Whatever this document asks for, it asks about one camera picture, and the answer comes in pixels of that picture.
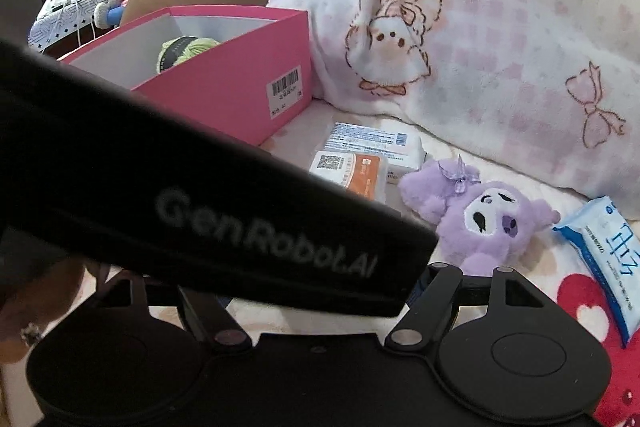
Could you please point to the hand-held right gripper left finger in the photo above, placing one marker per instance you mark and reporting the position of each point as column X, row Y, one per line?
column 210, row 318

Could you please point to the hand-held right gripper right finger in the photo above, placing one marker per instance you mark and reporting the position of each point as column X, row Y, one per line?
column 440, row 294

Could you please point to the purple plush toy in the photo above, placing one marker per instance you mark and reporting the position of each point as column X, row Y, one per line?
column 450, row 227

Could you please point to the pink cardboard box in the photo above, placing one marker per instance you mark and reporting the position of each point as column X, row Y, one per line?
column 235, row 87

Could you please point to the green yarn ball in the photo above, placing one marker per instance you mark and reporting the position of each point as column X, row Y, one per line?
column 192, row 49

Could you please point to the white and blue carton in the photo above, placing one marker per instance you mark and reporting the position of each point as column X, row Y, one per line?
column 370, row 139

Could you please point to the blue wet wipes packet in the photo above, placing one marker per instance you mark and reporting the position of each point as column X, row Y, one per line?
column 607, row 257

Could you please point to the person's left hand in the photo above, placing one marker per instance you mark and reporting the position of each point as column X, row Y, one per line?
column 45, row 302

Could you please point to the printed blanket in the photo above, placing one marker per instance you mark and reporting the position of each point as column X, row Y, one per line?
column 565, row 357

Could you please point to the blue and pink toy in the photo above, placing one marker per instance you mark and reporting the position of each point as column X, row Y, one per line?
column 112, row 12

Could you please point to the table with patterned cloth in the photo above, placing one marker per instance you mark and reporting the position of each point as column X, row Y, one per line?
column 55, row 19

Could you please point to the pink checked pillow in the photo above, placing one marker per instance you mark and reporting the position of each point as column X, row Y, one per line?
column 475, row 32

